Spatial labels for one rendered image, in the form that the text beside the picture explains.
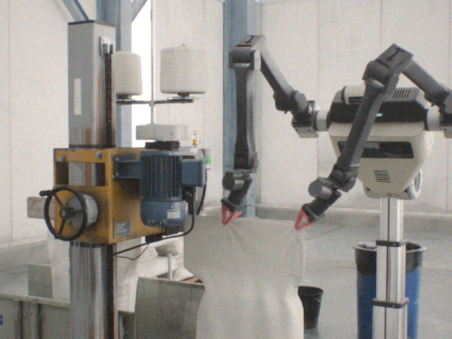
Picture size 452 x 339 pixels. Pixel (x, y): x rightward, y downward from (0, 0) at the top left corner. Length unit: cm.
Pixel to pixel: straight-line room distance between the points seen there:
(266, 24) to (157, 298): 868
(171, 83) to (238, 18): 909
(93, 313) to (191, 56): 93
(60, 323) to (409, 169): 149
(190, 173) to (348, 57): 873
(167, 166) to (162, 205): 13
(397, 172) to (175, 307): 113
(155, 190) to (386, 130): 96
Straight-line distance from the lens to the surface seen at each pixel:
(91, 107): 230
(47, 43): 800
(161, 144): 222
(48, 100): 795
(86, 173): 232
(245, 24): 1134
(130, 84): 250
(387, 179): 283
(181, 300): 308
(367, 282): 461
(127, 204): 235
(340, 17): 1098
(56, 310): 282
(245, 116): 243
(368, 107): 222
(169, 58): 237
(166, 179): 222
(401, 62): 219
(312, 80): 1102
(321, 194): 227
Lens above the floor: 138
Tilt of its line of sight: 3 degrees down
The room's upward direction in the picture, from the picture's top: straight up
